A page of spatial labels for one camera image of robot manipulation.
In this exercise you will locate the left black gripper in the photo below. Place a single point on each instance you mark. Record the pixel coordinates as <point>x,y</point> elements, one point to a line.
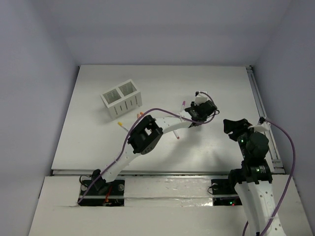
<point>195,113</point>

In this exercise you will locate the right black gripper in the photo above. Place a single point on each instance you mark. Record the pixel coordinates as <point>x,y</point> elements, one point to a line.
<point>236,127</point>

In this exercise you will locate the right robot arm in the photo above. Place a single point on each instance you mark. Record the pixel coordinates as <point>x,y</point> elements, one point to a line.
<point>253,181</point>

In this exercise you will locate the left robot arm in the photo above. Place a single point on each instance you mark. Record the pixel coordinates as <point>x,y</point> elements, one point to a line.
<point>145,134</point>

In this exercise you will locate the purple capped white marker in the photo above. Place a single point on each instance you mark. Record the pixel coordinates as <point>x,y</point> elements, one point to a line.
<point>182,106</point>

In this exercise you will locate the pink capped white marker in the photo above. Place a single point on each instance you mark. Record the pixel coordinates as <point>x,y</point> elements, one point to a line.
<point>176,134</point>

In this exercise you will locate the yellow capped white marker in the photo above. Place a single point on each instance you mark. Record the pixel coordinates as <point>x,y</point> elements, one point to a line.
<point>122,126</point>

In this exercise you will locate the white two-compartment slotted holder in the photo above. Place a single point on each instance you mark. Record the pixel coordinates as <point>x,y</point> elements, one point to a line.
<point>122,99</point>

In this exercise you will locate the white foam base cover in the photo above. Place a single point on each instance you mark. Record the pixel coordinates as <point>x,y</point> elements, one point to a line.
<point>154,206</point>

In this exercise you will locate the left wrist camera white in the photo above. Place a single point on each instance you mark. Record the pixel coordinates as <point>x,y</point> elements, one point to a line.
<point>200,97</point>

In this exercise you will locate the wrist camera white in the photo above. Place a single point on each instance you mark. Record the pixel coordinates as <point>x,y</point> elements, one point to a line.
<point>200,97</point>
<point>261,126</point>

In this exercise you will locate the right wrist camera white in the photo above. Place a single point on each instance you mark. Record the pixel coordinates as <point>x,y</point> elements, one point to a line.
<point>261,126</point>

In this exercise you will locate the aluminium rail front edge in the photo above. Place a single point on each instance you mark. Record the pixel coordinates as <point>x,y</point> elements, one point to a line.
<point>138,173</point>

